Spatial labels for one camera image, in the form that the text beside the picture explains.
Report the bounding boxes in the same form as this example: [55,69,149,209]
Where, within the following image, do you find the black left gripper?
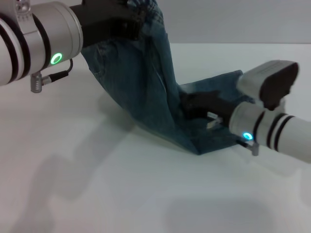
[69,0,144,49]

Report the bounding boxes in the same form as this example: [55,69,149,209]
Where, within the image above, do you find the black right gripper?
[180,90,234,125]

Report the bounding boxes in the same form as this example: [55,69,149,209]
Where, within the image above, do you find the blue denim shorts with cartoon print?
[81,0,259,156]

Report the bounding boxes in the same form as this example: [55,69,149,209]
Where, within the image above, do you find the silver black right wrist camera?
[236,60,300,112]

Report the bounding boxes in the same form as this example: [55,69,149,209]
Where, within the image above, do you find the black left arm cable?
[41,58,74,81]

